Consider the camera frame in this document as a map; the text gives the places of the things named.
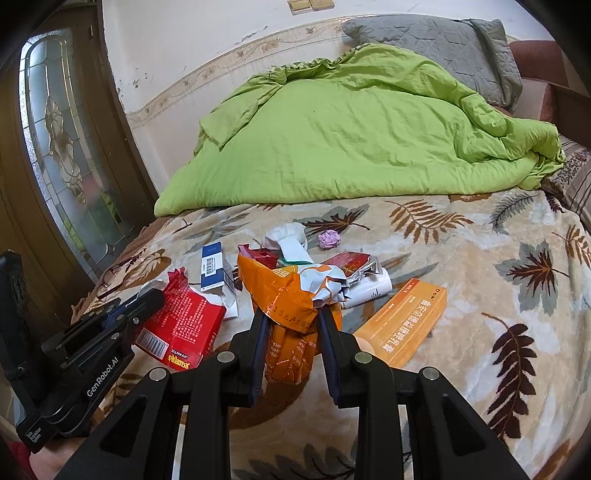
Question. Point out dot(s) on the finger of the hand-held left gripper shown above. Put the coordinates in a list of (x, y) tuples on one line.
[(147, 307), (117, 313)]

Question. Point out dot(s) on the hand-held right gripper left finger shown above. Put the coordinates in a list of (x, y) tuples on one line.
[(260, 344)]

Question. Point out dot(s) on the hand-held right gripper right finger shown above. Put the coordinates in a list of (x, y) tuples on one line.
[(328, 350)]

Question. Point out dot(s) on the red snack packet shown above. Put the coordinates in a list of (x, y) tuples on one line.
[(184, 318)]

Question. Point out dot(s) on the orange snack bag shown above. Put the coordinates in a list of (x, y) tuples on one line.
[(277, 295)]

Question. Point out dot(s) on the white plastic bottle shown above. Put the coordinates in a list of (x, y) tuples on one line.
[(369, 291)]

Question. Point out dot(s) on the person's left forearm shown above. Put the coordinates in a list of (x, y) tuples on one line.
[(51, 457)]

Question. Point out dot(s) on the blue and white box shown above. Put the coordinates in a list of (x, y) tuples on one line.
[(214, 267)]

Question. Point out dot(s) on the orange cardboard box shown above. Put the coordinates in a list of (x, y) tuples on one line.
[(401, 323)]

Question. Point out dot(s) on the red foil packet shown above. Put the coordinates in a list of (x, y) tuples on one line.
[(348, 264)]

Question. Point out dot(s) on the red cloth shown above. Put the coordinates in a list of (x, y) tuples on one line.
[(16, 461)]

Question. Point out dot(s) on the purple paper ball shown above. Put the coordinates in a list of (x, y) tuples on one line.
[(328, 239)]

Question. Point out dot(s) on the crumpled white-green wrapper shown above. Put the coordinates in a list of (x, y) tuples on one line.
[(288, 235)]

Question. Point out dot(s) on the leaf print blanket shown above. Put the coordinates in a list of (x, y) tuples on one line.
[(461, 277)]

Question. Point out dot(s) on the wooden door with glass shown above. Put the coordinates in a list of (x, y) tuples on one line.
[(69, 138)]

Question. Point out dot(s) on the green quilt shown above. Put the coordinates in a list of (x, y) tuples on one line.
[(346, 129)]

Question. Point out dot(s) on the striped brown pillow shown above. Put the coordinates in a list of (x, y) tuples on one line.
[(577, 180)]

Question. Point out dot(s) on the grey quilted pillow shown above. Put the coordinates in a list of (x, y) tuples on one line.
[(438, 50)]

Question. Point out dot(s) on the reddish brown headboard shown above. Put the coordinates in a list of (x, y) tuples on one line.
[(535, 60)]

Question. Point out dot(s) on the beige wall switch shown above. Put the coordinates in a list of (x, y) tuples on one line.
[(321, 3), (299, 4)]

